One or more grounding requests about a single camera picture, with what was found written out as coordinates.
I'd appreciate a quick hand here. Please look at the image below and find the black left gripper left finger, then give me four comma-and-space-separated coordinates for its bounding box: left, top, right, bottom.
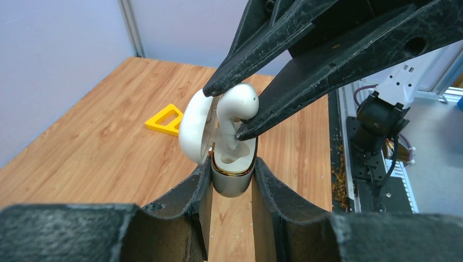
1, 159, 212, 261

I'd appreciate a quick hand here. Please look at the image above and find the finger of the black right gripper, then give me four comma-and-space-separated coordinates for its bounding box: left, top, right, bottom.
203, 1, 339, 97
236, 1, 462, 141

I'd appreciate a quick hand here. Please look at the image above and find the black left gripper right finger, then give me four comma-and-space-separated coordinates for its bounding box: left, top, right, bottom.
252, 158, 462, 261

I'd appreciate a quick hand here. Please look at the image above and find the white stem earbud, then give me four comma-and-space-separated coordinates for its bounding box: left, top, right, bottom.
216, 83, 259, 150

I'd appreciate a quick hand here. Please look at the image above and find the white gold-trimmed earbud case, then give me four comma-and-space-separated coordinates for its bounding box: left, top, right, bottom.
179, 90, 258, 198

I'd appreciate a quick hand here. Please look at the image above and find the yellow triangular plastic frame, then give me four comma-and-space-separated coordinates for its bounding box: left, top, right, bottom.
144, 104, 183, 136

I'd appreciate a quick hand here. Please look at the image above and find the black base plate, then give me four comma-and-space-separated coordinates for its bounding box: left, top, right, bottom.
327, 86, 420, 214

